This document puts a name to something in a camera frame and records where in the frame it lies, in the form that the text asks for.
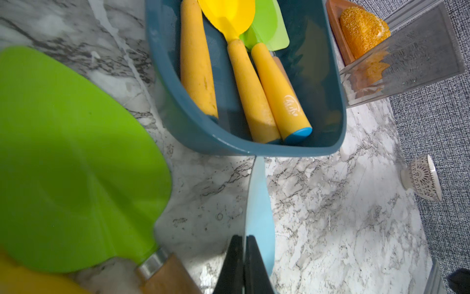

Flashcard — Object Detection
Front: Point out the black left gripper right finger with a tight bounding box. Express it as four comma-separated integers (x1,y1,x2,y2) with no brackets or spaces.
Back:
244,235,275,294

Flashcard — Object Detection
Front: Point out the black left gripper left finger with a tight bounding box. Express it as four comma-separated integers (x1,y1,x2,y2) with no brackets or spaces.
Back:
213,235,244,294

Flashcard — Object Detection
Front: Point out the light blue shovel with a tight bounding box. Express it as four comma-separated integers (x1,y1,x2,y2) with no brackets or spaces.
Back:
245,156,275,276

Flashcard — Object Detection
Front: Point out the yellow shovel yellow handle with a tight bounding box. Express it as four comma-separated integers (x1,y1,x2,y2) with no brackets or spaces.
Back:
1,249,89,294

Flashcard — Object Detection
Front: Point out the teal plastic storage box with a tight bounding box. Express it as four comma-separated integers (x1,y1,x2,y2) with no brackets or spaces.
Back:
145,1,347,158

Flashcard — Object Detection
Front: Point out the white lattice basket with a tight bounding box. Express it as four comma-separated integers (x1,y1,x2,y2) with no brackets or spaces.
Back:
400,154,443,202

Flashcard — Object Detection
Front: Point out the oval bread loaf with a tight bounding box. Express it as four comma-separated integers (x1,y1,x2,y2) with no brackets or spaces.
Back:
340,6,391,59

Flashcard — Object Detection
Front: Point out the brown wooden cutting board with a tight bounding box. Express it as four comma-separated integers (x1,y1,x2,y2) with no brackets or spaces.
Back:
326,0,364,66

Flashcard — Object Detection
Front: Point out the grey transparent plastic cup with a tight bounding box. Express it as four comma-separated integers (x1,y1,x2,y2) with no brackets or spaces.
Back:
340,1,465,108

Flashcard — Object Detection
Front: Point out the yellow handled tool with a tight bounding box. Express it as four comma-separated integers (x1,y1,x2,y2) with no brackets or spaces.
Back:
180,0,219,122

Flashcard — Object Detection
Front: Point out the pale green trowel wooden handle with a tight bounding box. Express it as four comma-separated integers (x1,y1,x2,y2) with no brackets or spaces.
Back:
272,53,293,89

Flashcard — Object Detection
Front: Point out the green trowel yellow handle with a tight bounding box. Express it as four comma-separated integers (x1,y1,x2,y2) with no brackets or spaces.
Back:
241,1,312,145

